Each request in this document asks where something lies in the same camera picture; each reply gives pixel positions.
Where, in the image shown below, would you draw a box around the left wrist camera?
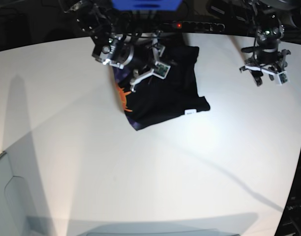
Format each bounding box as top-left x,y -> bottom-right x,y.
274,71 -> 288,86

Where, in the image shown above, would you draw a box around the black T-shirt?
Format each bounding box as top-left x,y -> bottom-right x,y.
113,46 -> 210,131

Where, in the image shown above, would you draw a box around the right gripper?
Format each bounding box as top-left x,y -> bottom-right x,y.
130,30 -> 165,92

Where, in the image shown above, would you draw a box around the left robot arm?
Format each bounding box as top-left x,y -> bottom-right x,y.
240,0 -> 291,87

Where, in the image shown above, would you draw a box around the white shirt label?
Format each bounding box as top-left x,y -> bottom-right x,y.
184,109 -> 197,115

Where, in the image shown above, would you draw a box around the blue plastic box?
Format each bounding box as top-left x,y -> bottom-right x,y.
112,0 -> 182,11

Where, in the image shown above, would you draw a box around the black power strip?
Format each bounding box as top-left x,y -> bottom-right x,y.
162,21 -> 225,33

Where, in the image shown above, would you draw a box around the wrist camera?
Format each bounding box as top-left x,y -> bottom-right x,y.
274,71 -> 288,86
153,61 -> 171,80

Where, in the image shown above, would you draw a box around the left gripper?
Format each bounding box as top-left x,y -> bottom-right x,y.
239,49 -> 291,87

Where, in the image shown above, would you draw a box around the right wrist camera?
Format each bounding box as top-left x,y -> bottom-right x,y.
153,61 -> 171,80

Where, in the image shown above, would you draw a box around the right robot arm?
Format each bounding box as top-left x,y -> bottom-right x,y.
59,0 -> 171,91

